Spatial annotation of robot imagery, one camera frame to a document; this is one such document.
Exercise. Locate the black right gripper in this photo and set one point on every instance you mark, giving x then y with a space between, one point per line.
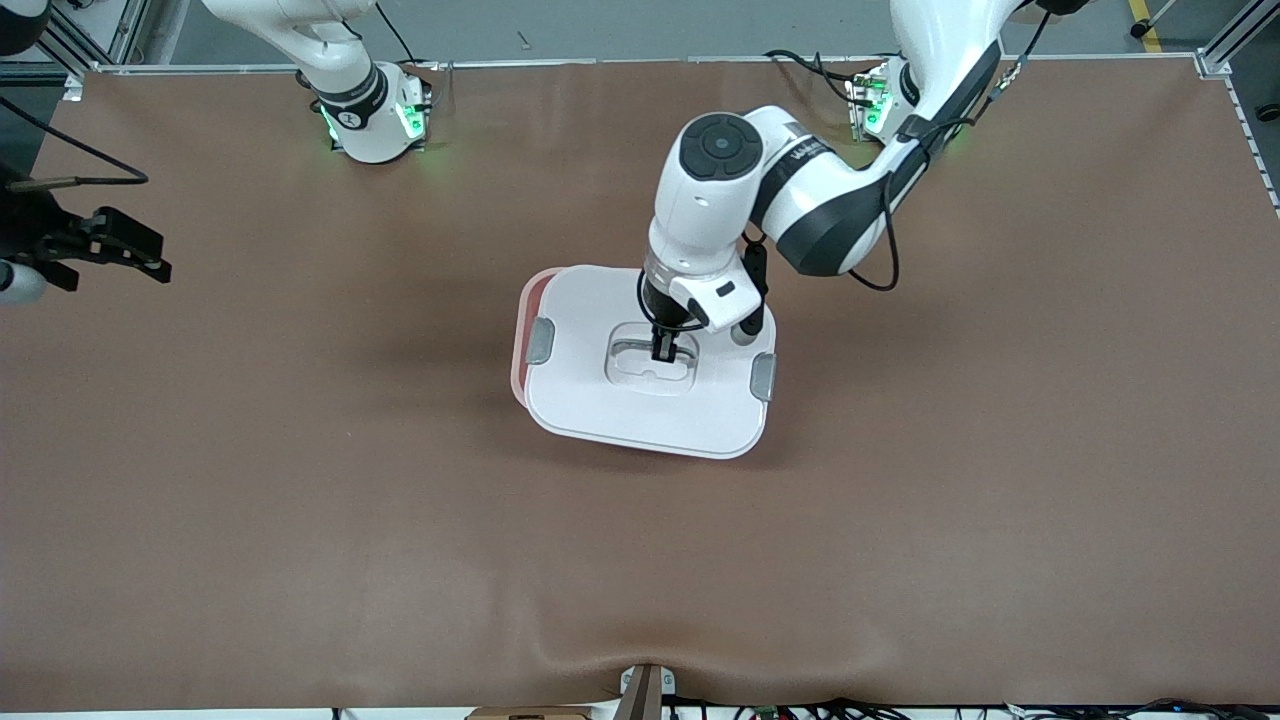
32 228

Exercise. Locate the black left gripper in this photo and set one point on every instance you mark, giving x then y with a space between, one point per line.
661 308

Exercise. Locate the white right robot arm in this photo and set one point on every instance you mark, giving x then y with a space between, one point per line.
360 110

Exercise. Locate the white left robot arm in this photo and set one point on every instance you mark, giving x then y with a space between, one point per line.
830 220

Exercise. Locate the grey lid latch clip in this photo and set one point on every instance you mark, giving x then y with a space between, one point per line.
541 341
763 377

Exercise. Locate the brown table mat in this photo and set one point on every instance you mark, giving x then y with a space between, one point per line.
900 560

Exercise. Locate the black caster with rod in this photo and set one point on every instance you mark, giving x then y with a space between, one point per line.
1138 30

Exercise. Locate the small black round object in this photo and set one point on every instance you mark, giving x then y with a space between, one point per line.
1269 112

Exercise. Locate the aluminium frame profile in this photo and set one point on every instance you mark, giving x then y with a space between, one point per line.
1240 35
95 30

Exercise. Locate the front camera mount bracket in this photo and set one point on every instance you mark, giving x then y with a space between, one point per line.
645 695

